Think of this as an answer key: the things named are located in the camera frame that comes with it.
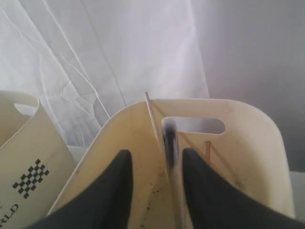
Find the white backdrop curtain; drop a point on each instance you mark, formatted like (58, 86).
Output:
(88, 59)

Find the stainless steel spoon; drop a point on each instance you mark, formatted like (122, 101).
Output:
(174, 171)

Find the cream bin with circle mark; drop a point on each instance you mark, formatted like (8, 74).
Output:
(35, 162)

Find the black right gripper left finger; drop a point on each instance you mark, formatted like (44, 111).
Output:
(104, 204)

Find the wooden chopstick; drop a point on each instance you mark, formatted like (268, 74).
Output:
(154, 124)
(208, 152)

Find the cream bin with triangle mark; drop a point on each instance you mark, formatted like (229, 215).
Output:
(250, 154)

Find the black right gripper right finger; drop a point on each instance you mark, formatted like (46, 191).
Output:
(213, 203)

